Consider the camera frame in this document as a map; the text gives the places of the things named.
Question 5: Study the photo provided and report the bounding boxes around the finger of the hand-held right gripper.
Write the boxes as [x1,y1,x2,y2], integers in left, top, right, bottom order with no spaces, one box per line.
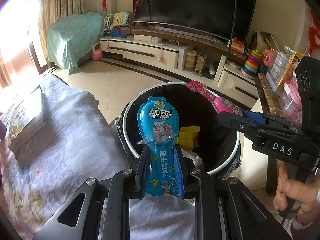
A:
[241,110,302,133]
[217,111,301,142]

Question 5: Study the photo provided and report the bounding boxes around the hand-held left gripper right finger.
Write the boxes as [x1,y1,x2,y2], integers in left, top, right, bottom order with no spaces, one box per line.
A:
[174,145,292,240]

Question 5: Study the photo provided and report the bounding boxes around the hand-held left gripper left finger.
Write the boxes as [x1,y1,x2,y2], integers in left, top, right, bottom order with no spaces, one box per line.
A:
[32,144,153,240]

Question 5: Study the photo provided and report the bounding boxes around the white plastic bag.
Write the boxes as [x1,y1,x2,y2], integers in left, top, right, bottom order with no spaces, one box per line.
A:
[182,149,205,168]

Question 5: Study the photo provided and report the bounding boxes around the pink cheese stick packet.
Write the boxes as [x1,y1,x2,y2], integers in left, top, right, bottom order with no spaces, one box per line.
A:
[186,80,244,117]

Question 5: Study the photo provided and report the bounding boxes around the yellow snack wrapper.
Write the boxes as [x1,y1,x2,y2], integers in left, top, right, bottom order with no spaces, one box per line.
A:
[179,126,200,149]

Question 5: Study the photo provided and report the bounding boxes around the white rimmed trash bin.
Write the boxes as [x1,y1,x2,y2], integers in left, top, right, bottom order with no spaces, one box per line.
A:
[117,81,242,180]

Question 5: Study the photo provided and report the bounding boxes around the blue cheese stick packet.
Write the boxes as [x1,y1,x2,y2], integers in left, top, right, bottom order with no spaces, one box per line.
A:
[137,96,184,197]

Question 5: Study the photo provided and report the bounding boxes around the person's right hand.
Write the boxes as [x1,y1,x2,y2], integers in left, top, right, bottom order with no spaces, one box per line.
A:
[273,164,320,230]

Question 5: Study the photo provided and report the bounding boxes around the pink storage box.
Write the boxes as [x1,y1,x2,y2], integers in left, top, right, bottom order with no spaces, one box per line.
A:
[279,76,303,120]

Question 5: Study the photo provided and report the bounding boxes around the clear plastic storage box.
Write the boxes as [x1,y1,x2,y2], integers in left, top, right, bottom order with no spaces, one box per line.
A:
[265,46,304,97]

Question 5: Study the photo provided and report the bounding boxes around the pink plastic toy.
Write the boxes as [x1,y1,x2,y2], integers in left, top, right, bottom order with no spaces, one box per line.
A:
[261,49,275,68]

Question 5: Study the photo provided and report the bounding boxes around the wooden abacus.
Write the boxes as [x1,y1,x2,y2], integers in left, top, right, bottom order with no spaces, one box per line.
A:
[194,54,207,77]

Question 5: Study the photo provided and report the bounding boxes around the red and yellow toy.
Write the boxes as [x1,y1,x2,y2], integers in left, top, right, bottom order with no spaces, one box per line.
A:
[230,38,245,54]

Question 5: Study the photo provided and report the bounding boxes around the beige bag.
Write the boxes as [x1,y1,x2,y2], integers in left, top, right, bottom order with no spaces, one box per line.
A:
[251,31,273,52]

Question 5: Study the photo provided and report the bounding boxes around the yellow stacked jars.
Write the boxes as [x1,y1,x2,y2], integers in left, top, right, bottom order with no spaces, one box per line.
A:
[184,50,197,72]

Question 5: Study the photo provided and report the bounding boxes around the white TV cabinet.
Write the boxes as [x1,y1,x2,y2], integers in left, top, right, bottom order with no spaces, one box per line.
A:
[100,26,260,100]

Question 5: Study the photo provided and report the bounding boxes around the stack of picture books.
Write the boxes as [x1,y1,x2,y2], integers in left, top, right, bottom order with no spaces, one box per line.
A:
[7,86,47,152]

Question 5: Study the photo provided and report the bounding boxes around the pink toy kettlebell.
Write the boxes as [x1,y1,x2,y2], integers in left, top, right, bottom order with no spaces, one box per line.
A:
[92,42,103,60]

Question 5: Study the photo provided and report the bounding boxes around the black television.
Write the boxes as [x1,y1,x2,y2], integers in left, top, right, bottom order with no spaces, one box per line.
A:
[132,0,258,42]

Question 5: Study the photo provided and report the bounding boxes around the teal covered furniture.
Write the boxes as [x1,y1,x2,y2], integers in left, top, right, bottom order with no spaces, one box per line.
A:
[47,12,105,74]

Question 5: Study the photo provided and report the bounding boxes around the white wheel toy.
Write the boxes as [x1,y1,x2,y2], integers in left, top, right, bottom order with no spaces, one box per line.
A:
[103,14,115,30]

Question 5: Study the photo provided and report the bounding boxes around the pink rod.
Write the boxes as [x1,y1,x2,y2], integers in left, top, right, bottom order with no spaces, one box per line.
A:
[130,0,145,30]

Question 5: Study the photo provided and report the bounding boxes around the beige curtain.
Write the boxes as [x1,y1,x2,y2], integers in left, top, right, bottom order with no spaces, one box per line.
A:
[37,0,84,65]

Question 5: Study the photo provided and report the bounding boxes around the rainbow stacking ring toy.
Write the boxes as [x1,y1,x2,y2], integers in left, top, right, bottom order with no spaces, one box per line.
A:
[241,50,262,77]

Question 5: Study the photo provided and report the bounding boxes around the red wall knot decoration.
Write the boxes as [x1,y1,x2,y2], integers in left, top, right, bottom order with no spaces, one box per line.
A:
[308,11,320,53]

